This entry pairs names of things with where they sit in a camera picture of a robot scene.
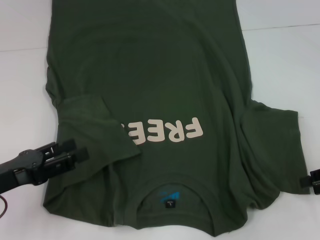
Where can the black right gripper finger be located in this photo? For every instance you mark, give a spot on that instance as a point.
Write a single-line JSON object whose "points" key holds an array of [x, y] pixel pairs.
{"points": [[307, 182], [315, 173]]}

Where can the dark green FREE T-shirt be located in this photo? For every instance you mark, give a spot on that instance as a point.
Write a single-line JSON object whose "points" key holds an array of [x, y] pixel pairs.
{"points": [[150, 75]]}

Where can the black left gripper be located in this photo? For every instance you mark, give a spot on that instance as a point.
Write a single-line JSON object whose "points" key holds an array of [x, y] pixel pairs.
{"points": [[27, 167]]}

